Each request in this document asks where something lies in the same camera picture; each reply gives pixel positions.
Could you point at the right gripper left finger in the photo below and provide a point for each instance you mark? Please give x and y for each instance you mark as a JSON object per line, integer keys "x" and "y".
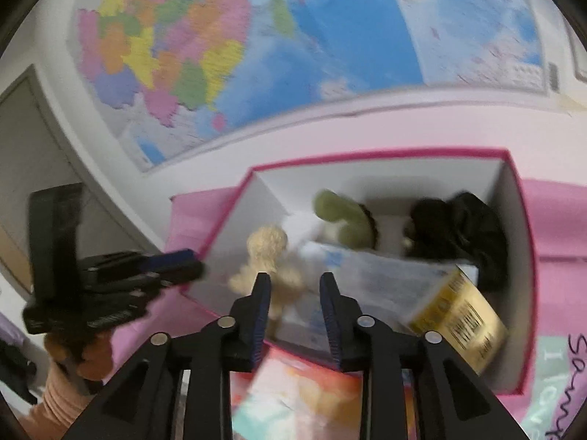
{"x": 139, "y": 401}

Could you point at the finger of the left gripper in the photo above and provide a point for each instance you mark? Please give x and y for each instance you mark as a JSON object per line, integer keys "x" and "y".
{"x": 176, "y": 267}

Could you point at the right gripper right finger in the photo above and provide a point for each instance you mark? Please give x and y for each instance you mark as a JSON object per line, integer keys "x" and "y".
{"x": 451, "y": 402}

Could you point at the brown paper tissue pack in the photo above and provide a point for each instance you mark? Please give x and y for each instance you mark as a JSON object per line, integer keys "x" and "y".
{"x": 457, "y": 310}

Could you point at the white printed plastic pouch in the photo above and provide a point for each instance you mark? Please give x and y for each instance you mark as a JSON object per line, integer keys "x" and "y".
{"x": 385, "y": 287}

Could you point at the beige plush toy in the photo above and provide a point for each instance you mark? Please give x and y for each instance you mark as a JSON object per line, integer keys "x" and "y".
{"x": 267, "y": 248}

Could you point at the left hand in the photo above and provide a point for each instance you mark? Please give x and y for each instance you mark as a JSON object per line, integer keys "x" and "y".
{"x": 92, "y": 360}

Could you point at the pastel tissue pack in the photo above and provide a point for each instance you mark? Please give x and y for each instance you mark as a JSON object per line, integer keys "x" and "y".
{"x": 290, "y": 398}

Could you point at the pink storage box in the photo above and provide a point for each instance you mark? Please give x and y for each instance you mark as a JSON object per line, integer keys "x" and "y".
{"x": 388, "y": 183}

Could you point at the grey door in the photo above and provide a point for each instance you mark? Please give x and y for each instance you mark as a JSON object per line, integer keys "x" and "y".
{"x": 36, "y": 155}

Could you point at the green frog plush toy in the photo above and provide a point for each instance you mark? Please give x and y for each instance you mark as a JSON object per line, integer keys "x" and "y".
{"x": 345, "y": 222}

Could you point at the pink bedsheet cloth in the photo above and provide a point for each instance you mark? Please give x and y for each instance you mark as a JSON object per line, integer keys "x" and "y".
{"x": 550, "y": 402}

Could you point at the wall map poster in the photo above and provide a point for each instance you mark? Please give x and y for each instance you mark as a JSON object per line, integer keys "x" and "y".
{"x": 167, "y": 76}

